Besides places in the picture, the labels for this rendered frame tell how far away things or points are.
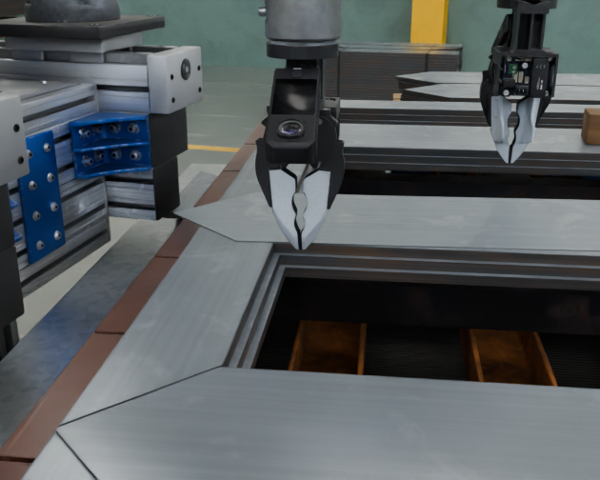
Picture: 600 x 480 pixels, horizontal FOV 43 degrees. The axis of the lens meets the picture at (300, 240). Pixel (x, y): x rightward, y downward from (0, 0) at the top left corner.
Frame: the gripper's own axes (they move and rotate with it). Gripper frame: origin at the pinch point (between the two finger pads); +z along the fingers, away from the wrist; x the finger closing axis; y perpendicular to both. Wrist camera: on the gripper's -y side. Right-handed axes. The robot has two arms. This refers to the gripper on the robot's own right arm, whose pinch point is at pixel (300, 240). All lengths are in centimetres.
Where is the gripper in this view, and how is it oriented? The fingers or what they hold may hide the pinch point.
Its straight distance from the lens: 79.8
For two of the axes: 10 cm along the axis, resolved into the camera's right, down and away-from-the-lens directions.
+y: 1.2, -3.4, 9.3
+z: 0.0, 9.4, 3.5
